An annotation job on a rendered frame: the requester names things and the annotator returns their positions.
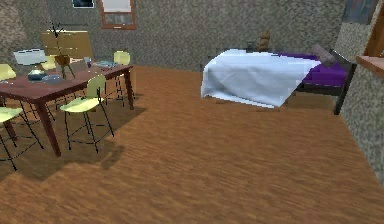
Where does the blue flat dish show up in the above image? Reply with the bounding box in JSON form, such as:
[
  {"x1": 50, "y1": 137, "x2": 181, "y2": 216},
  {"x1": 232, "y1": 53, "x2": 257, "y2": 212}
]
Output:
[{"x1": 94, "y1": 60, "x2": 117, "y2": 69}]

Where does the brown teddy bear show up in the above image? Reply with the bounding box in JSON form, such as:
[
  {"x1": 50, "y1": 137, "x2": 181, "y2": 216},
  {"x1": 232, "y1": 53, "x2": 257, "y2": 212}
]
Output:
[{"x1": 255, "y1": 30, "x2": 271, "y2": 53}]

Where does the dark red wooden table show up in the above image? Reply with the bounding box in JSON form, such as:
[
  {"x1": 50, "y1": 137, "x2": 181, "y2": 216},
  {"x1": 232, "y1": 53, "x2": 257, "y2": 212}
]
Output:
[{"x1": 0, "y1": 63, "x2": 135, "y2": 158}]

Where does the purple bed with black frame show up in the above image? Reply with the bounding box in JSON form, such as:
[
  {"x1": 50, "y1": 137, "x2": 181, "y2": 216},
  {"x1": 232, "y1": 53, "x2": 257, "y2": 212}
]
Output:
[{"x1": 246, "y1": 49, "x2": 358, "y2": 116}]

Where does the grey cylindrical pillow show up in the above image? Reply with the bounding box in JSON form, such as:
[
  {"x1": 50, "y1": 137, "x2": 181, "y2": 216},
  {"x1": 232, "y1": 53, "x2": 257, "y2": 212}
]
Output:
[{"x1": 311, "y1": 44, "x2": 337, "y2": 68}]

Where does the white bed sheet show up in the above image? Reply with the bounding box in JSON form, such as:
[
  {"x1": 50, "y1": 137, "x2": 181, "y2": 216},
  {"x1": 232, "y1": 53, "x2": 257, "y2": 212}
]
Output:
[{"x1": 200, "y1": 48, "x2": 322, "y2": 109}]

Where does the blue framed picture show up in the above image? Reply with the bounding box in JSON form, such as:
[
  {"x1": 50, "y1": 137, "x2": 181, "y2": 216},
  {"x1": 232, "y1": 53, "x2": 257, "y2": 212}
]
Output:
[{"x1": 341, "y1": 0, "x2": 380, "y2": 26}]

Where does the wooden framed window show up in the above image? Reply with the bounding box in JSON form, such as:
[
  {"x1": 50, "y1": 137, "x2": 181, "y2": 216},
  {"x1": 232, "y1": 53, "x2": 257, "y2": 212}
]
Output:
[{"x1": 97, "y1": 0, "x2": 137, "y2": 31}]

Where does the brown wooden window frame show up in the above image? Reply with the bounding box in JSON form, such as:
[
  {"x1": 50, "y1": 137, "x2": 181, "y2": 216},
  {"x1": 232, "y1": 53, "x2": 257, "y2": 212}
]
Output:
[{"x1": 355, "y1": 3, "x2": 384, "y2": 79}]

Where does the bare twig plant in pot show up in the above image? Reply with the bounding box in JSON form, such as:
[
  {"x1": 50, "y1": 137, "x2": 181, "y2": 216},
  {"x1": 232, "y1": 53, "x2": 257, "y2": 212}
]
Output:
[{"x1": 45, "y1": 21, "x2": 76, "y2": 80}]

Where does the dark framed picture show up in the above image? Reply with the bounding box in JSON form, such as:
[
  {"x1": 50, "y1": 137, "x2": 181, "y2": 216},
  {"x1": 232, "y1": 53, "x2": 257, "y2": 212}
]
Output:
[{"x1": 72, "y1": 0, "x2": 95, "y2": 9}]

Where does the dark round bowl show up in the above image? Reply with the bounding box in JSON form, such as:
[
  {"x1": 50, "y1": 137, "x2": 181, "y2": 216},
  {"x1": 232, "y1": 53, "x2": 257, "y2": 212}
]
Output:
[{"x1": 27, "y1": 65, "x2": 47, "y2": 83}]

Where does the grey flat plate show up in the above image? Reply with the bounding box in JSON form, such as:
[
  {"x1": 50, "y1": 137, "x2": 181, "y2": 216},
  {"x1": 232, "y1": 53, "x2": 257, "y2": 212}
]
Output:
[{"x1": 42, "y1": 74, "x2": 63, "y2": 84}]

